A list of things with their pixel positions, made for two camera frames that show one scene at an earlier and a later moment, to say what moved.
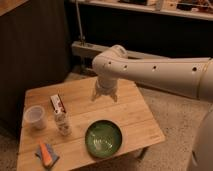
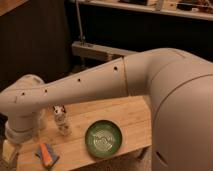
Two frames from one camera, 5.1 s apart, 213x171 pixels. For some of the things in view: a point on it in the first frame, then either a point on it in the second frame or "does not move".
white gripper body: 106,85 -> 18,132
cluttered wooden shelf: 191,9 does not move
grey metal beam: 87,50 does not move
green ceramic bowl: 103,138 does not move
